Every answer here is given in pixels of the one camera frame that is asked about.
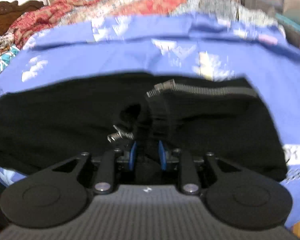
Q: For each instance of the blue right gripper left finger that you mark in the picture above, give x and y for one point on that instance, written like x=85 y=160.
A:
x=132 y=156

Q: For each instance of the red floral quilt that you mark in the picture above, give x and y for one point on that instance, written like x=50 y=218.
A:
x=65 y=12

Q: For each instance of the clear teal-lid storage box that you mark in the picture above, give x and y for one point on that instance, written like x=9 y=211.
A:
x=292 y=30

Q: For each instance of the teal patterned pillow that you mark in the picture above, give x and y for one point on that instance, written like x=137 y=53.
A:
x=8 y=50

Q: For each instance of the black pants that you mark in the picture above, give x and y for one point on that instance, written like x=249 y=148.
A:
x=44 y=126

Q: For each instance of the blue printed bedsheet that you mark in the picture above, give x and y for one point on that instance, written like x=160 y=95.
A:
x=196 y=197

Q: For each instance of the carved wooden headboard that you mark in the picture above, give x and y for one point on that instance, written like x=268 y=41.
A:
x=10 y=11

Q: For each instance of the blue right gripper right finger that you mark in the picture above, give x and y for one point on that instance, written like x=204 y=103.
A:
x=162 y=155

